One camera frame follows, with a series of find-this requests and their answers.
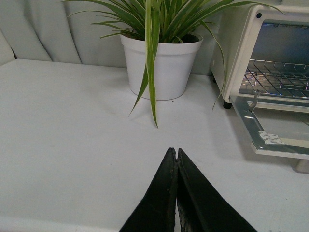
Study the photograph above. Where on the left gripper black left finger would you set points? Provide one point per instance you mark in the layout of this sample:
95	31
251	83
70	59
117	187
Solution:
156	211

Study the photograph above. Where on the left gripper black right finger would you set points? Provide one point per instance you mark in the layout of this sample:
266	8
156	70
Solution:
200	206

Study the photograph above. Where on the beige oven door handle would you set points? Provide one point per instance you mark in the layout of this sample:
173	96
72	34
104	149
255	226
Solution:
302	166

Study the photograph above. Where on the glass oven door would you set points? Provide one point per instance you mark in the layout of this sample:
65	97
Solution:
276	126

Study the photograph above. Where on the cream toaster oven body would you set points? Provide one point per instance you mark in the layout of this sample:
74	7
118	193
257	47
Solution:
279	34

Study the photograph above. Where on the white plastic plant pot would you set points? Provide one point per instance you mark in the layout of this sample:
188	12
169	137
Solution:
173	64

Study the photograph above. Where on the white curtain backdrop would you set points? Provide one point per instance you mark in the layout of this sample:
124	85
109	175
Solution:
53	30

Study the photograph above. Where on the wire oven rack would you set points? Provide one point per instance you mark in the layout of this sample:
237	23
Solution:
278	79

